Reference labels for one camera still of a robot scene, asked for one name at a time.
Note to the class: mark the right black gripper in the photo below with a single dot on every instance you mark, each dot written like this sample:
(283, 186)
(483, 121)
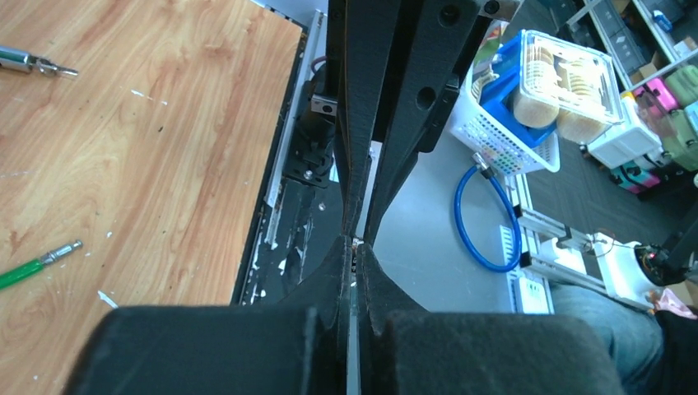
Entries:
(394, 68)

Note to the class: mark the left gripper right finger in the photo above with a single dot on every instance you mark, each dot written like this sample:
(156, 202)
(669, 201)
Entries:
(406, 349)

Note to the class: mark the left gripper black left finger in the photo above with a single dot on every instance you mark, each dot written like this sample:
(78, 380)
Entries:
(297, 345)

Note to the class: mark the keys for green lock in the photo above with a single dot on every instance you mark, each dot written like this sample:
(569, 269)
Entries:
(50, 69)

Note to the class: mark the green cable lock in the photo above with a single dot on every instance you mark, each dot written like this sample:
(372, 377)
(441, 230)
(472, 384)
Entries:
(23, 61)

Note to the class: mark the white plastic basket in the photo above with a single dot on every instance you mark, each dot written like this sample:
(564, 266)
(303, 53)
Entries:
(483, 120)

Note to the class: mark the clear box of biscuits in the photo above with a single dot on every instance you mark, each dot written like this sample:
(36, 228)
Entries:
(567, 87)

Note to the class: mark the person leg in jeans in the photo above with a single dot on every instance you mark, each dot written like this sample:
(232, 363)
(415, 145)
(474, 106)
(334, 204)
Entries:
(653, 353)

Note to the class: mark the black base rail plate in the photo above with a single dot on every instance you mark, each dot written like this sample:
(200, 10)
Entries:
(299, 204)

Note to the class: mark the blue cable lock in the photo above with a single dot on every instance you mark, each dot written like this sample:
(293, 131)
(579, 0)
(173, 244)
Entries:
(485, 220)

